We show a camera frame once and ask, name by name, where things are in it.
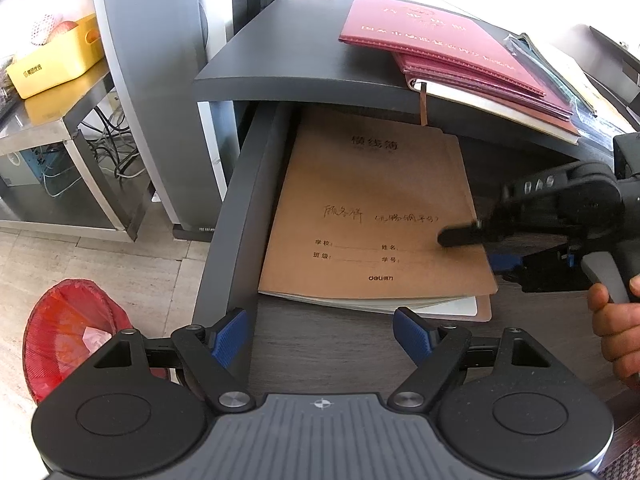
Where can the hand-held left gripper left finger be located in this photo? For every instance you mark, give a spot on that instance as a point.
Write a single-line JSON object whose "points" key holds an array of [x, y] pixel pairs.
{"points": [[229, 338]]}

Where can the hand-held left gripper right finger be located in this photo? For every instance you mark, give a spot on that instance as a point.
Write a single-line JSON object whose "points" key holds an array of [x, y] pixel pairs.
{"points": [[413, 336]]}

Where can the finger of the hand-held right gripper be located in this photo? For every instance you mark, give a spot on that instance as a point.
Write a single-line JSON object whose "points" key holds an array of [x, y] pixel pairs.
{"points": [[465, 234], [505, 263]]}

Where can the dark grey drawer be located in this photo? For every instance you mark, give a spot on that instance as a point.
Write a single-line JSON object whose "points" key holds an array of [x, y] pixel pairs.
{"points": [[325, 350]]}

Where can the kraft paper notebook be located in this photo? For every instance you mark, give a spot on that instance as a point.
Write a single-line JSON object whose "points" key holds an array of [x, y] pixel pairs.
{"points": [[370, 220]]}

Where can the person's right hand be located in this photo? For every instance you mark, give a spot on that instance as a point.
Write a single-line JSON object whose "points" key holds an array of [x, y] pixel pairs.
{"points": [[612, 327]]}

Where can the red certificate folder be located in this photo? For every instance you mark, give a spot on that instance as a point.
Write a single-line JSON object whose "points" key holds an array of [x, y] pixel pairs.
{"points": [[430, 40], [530, 102]]}

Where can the notebook with brown ribbon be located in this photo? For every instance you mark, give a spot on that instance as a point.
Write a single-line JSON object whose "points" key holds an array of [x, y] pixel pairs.
{"points": [[500, 110]]}

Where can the clear plastic sleeves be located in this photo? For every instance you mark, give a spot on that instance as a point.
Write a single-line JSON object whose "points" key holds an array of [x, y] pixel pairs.
{"points": [[560, 80]]}

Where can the black office device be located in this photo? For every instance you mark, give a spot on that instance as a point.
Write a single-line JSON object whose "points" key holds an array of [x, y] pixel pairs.
{"points": [[620, 70]]}

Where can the red trash bin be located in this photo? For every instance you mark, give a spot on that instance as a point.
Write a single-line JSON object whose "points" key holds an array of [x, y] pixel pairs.
{"points": [[65, 320]]}

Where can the dark grey cabinet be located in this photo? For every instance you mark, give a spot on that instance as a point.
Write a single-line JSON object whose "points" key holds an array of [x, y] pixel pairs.
{"points": [[280, 60]]}

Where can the grey standing appliance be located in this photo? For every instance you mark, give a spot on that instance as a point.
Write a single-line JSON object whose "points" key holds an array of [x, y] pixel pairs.
{"points": [[160, 85]]}

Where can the blue box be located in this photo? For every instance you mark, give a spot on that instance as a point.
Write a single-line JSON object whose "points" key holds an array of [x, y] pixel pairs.
{"points": [[20, 165]]}

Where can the stainless steel table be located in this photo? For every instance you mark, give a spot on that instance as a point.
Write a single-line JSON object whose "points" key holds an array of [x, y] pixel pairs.
{"points": [[55, 120]]}

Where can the yellow plastic basket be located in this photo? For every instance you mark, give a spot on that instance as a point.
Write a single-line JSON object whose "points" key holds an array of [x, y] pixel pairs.
{"points": [[55, 67]]}

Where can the fruit in white foam net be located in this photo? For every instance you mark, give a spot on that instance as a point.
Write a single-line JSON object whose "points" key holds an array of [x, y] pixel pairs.
{"points": [[50, 29]]}

